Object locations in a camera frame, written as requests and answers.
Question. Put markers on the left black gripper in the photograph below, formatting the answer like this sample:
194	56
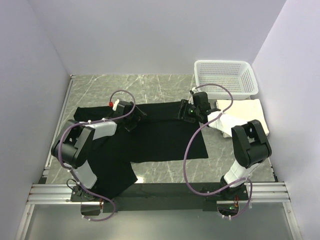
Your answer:
137	115

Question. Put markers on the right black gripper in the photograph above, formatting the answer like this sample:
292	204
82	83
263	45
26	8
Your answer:
183	105

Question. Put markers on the black t shirt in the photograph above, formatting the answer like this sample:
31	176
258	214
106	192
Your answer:
158	138

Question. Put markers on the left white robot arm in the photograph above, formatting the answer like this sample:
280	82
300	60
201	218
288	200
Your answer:
75	141

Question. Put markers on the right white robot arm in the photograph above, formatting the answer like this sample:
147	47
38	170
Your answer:
250	144

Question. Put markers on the folded white t shirt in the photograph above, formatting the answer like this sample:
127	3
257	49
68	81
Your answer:
240	113

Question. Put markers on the white perforated plastic basket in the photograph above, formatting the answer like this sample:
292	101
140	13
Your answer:
221	79

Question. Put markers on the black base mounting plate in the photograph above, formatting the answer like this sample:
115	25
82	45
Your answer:
156	205

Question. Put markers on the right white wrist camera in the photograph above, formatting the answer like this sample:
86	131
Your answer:
193	91

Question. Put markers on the aluminium left side rail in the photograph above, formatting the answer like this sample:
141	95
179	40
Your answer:
48	162

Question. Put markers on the aluminium front frame rail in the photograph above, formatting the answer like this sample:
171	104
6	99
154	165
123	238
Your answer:
260	192

